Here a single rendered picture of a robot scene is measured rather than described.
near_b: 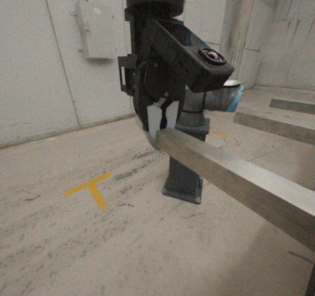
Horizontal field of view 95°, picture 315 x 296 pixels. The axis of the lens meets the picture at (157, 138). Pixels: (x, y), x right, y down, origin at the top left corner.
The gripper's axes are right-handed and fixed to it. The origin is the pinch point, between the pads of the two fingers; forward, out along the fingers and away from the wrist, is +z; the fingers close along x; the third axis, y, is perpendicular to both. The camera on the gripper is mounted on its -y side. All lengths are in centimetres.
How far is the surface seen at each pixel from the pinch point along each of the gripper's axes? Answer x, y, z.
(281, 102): -48.6, -3.5, -1.8
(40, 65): 10, 236, -7
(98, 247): 14, 38, 84
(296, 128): -23.7, -12.9, -2.0
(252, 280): -43, -22, 82
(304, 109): -48.7, -9.6, -0.7
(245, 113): -23.7, -3.0, -2.3
